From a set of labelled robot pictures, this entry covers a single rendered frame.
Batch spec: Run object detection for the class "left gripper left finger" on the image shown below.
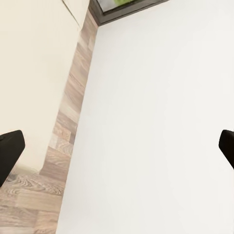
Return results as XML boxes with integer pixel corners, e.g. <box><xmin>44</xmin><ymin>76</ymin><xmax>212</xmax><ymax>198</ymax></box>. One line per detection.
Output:
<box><xmin>0</xmin><ymin>130</ymin><xmax>25</xmax><ymax>188</ymax></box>

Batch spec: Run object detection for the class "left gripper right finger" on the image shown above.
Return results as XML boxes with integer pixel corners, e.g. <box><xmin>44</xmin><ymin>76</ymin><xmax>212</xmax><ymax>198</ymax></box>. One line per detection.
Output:
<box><xmin>218</xmin><ymin>130</ymin><xmax>234</xmax><ymax>169</ymax></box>

